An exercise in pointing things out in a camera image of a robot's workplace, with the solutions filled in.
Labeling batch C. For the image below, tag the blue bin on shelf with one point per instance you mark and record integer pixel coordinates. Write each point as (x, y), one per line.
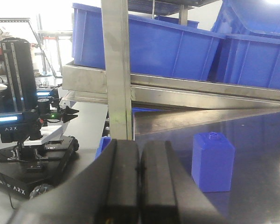
(156, 47)
(247, 60)

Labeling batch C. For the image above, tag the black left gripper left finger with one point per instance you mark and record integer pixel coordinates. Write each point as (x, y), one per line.
(106, 192)

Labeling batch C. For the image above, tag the blue bin on right shelf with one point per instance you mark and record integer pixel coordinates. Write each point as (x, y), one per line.
(247, 60)

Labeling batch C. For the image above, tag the blue block part with knob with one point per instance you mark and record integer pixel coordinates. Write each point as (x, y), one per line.
(212, 162)

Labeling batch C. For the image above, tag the blue bin on left shelf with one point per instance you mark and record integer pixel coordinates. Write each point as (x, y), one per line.
(156, 47)

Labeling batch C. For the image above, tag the small blue floor bin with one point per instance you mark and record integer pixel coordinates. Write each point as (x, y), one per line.
(104, 141)

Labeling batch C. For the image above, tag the stainless steel shelf frame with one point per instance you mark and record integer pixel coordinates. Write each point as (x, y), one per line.
(119, 89)

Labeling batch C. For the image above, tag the tilted blue bin upper right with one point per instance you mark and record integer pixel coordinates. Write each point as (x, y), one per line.
(249, 17)

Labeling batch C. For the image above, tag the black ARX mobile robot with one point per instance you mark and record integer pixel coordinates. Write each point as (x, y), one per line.
(32, 122)

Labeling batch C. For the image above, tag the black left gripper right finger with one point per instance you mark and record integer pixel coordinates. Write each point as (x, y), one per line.
(168, 194)

